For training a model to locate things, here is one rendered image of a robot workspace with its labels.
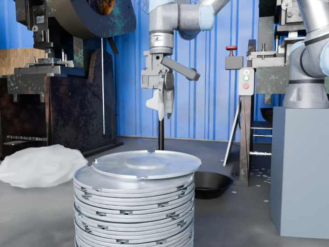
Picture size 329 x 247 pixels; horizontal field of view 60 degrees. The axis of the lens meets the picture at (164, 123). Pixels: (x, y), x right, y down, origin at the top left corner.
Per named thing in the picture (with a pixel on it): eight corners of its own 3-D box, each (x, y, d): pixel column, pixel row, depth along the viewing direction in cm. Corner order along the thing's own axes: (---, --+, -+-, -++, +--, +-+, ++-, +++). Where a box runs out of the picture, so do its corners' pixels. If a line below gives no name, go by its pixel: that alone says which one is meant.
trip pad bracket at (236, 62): (242, 90, 156) (243, 53, 154) (224, 90, 159) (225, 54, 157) (243, 90, 161) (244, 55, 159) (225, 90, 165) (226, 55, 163)
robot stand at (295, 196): (335, 239, 98) (343, 109, 94) (280, 236, 101) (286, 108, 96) (315, 217, 116) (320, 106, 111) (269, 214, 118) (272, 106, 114)
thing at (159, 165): (208, 180, 62) (208, 176, 62) (77, 179, 63) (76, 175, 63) (196, 153, 91) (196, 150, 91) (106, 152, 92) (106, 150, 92)
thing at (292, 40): (312, 62, 140) (314, 35, 139) (282, 63, 145) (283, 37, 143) (305, 67, 164) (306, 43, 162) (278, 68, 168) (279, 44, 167)
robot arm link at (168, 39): (176, 37, 88) (167, 31, 81) (176, 52, 89) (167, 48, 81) (154, 38, 91) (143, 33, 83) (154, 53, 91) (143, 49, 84)
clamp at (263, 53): (276, 59, 170) (277, 41, 169) (247, 60, 175) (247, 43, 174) (275, 60, 176) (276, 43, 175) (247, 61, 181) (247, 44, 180)
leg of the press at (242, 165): (249, 187, 154) (254, 14, 145) (227, 185, 157) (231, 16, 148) (253, 153, 241) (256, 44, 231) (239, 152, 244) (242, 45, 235)
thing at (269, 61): (340, 65, 149) (341, 54, 149) (250, 68, 164) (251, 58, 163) (327, 70, 178) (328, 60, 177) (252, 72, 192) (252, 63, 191)
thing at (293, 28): (313, 33, 158) (314, 23, 158) (274, 35, 165) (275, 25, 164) (309, 38, 174) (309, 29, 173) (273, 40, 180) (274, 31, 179)
